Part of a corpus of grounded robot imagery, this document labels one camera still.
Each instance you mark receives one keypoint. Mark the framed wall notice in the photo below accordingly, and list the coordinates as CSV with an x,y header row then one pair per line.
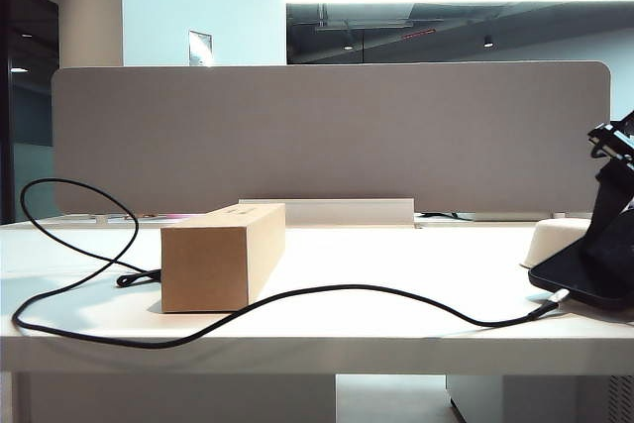
x,y
200,48

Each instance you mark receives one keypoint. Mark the grey fabric desk divider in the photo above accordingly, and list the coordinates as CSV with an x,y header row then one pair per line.
x,y
327,136

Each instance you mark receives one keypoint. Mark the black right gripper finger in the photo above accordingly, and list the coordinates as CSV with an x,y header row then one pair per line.
x,y
606,215
614,141

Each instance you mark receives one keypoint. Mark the white foam phone stand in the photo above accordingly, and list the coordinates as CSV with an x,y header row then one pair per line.
x,y
550,242

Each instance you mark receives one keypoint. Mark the red LED sign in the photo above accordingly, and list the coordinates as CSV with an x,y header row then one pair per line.
x,y
418,34

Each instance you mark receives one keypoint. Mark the brown cardboard box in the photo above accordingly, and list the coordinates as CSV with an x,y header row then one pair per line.
x,y
208,269

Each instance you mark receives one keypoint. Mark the black smartphone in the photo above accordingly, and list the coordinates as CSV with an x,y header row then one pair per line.
x,y
560,275

